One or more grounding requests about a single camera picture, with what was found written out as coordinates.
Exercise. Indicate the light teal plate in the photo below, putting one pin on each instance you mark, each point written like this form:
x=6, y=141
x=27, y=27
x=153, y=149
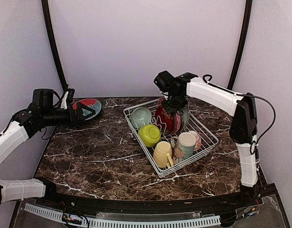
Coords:
x=184, y=117

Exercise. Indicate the black front rail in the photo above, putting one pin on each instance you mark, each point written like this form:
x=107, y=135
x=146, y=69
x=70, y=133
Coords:
x=89, y=206

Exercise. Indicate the black frame post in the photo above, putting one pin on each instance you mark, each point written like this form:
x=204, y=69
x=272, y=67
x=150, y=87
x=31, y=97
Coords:
x=241, y=43
x=52, y=43

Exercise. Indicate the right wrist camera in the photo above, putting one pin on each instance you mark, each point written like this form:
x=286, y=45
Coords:
x=164, y=91

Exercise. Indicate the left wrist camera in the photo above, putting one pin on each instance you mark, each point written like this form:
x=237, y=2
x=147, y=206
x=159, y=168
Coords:
x=67, y=99

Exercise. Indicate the striped rim cream plate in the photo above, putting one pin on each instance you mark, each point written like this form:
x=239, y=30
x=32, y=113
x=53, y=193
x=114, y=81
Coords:
x=98, y=116

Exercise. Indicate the pink and white cup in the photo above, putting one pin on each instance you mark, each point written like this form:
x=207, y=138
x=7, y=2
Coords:
x=198, y=140

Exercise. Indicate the teal patterned mug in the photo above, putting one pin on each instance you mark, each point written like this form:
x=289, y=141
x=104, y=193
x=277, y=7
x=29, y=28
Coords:
x=183, y=146

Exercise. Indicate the red and teal plate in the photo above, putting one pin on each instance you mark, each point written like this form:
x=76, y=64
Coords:
x=93, y=103

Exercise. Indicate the lime green bowl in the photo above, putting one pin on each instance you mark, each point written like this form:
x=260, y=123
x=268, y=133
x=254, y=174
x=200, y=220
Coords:
x=150, y=135

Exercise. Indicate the white slotted cable duct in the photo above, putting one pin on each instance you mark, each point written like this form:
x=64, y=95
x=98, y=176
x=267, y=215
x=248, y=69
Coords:
x=117, y=220

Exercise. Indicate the yellow mug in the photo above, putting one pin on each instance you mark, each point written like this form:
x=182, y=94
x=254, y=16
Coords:
x=163, y=155

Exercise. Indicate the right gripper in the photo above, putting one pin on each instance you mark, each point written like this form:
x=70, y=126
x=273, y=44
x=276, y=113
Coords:
x=170, y=109

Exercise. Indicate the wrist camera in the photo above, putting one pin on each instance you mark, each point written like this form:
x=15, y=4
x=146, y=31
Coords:
x=67, y=99
x=164, y=91

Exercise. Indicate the light teal bowl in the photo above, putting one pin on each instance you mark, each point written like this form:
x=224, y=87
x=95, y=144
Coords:
x=140, y=117

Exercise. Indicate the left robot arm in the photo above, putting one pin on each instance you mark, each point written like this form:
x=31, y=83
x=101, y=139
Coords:
x=46, y=109

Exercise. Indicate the left black frame post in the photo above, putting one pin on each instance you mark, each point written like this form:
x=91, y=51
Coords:
x=52, y=43

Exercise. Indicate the right black frame post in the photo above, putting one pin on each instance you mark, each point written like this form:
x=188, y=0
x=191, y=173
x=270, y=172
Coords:
x=241, y=43

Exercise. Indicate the pink polka dot plate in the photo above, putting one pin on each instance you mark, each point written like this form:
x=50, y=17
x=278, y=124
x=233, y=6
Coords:
x=176, y=123

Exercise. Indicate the dark red floral bowl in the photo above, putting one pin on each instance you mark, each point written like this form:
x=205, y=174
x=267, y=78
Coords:
x=163, y=119

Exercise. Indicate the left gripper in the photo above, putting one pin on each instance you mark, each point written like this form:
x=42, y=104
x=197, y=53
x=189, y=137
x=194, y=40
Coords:
x=79, y=116

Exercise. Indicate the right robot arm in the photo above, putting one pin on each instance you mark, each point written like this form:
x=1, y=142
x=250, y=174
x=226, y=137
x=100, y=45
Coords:
x=241, y=107

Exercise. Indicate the white wire dish rack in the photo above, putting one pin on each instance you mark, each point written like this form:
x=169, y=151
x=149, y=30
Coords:
x=208, y=139

